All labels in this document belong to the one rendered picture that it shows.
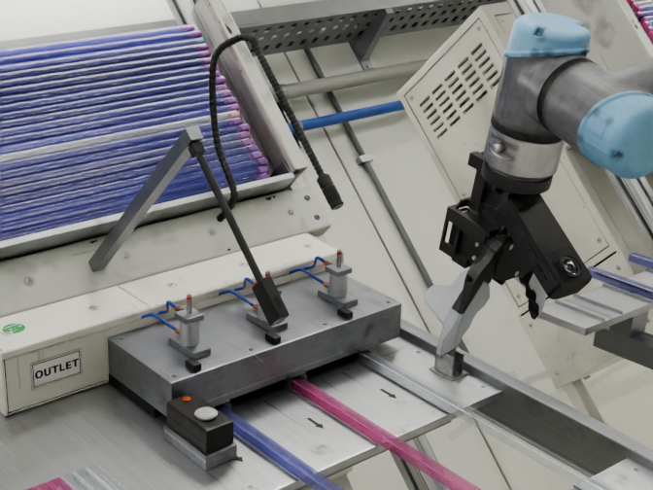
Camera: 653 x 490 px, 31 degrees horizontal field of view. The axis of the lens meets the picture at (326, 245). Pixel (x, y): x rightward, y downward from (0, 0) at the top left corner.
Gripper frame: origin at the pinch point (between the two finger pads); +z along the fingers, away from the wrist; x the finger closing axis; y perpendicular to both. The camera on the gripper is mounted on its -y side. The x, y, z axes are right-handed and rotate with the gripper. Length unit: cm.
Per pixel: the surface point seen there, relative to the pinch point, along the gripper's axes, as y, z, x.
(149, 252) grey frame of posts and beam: 44.1, 8.4, 15.1
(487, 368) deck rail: 6.2, 10.8, -8.8
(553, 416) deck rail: -4.8, 10.1, -8.0
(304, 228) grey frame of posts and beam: 42.0, 9.9, -8.9
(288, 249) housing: 37.3, 8.9, -2.1
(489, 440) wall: 102, 148, -150
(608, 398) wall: 99, 151, -205
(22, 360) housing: 32, 10, 38
